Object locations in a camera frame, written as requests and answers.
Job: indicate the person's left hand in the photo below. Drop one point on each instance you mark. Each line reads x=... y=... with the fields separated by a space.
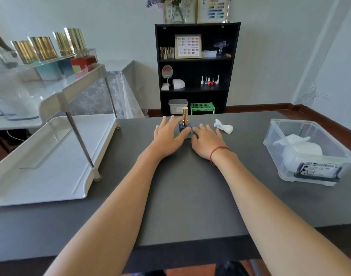
x=166 y=139

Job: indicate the person's right hand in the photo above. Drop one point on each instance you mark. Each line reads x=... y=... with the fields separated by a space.
x=208 y=143

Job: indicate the person's left little finger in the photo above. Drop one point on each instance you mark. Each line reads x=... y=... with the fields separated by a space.
x=156 y=131

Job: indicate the person's left thumb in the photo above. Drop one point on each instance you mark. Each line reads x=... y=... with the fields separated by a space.
x=184 y=133

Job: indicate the person's right middle finger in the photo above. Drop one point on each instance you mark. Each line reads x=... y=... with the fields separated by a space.
x=203 y=129

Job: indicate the person's right thumb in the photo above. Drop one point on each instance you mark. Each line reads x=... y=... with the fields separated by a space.
x=194 y=142

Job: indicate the person's left middle finger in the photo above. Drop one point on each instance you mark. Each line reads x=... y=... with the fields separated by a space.
x=172 y=122

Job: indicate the person's right little finger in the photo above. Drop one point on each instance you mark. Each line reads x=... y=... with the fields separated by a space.
x=218 y=133

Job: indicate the blue lipstick stand block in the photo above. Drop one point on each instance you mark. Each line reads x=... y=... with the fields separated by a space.
x=184 y=130

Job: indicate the person's left forearm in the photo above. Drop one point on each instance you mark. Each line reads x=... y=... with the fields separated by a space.
x=112 y=209

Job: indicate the person's right forearm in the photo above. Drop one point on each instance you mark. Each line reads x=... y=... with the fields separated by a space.
x=267 y=215

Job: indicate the crumpled white tissue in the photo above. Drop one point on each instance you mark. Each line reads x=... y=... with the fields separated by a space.
x=223 y=126

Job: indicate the gold lipstick tube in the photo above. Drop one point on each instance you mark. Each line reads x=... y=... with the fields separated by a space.
x=185 y=115

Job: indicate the grey lidded storage box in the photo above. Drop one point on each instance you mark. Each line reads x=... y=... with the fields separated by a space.
x=178 y=106

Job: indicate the green plastic basket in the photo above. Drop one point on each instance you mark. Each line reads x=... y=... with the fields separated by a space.
x=202 y=108

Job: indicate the white nail lamp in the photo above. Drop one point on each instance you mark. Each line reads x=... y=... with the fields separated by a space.
x=178 y=83

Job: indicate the round mirror on stand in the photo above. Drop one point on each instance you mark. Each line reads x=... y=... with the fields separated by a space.
x=166 y=74

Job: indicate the black bookshelf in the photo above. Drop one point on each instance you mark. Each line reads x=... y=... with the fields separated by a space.
x=197 y=71

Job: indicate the row of lipstick tubes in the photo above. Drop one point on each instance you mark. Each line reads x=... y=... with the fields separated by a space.
x=167 y=53

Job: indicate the stack of white papers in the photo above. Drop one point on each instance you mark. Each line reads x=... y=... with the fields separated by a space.
x=209 y=53

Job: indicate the framed nail colour chart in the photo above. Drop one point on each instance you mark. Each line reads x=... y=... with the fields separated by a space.
x=188 y=46

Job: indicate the white cloth bundle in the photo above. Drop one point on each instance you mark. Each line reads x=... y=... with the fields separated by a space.
x=300 y=149

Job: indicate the clear plastic storage bin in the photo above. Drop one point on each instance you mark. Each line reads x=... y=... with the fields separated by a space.
x=309 y=152

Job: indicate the red box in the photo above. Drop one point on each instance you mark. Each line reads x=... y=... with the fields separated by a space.
x=84 y=63

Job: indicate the white two-tier tray rack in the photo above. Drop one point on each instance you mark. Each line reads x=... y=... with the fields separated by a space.
x=51 y=140

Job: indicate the black labelled wipes pack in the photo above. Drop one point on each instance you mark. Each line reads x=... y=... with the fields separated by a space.
x=319 y=170

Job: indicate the blue gradient box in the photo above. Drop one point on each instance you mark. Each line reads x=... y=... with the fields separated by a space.
x=66 y=67

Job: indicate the glass vase with flowers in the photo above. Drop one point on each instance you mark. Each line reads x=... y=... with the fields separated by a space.
x=175 y=8

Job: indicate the framed colour swatch poster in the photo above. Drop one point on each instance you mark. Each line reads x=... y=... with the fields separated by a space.
x=214 y=8

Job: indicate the teal gradient box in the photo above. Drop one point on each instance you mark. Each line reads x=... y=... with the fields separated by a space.
x=47 y=71

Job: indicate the clear acrylic organiser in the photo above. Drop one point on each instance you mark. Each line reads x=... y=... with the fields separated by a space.
x=17 y=86

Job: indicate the glass pedestal dish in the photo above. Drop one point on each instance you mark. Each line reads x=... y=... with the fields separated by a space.
x=220 y=46

